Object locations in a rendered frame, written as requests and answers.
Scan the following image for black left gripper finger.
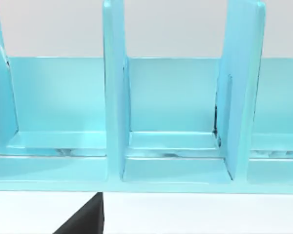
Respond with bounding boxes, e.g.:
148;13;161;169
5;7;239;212
52;192;105;234

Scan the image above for light blue rack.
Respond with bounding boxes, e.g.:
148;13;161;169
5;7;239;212
0;0;293;194

